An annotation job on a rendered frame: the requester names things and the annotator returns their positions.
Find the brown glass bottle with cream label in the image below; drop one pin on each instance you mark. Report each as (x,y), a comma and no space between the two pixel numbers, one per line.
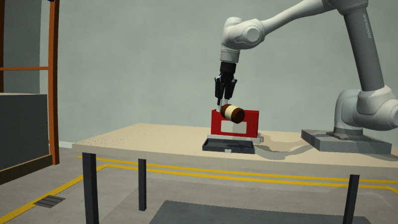
(232,113)

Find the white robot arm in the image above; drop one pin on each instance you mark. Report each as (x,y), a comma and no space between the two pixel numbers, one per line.
(374,107)

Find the red crate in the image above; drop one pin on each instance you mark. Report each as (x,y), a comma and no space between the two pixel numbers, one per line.
(247,128)

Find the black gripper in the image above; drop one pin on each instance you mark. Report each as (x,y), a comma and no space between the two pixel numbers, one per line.
(227,82)

